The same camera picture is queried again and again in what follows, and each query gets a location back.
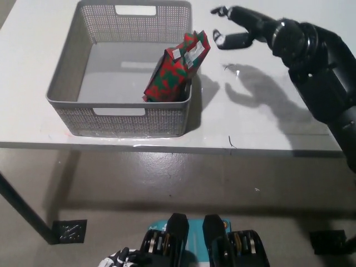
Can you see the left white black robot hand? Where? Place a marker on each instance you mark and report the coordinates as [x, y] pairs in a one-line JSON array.
[[119, 258]]

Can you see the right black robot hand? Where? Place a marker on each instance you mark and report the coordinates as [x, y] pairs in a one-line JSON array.
[[256, 23]]

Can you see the grey perforated plastic basket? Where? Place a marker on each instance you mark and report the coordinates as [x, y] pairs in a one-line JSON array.
[[116, 121]]

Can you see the black metal table leg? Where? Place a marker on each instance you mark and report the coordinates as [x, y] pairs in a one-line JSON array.
[[26, 208]]

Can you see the black floor tape patch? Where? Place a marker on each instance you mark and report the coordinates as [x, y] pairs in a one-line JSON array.
[[70, 231], [328, 242]]

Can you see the red green coffee bean bag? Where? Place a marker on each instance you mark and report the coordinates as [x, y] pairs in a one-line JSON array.
[[172, 72]]

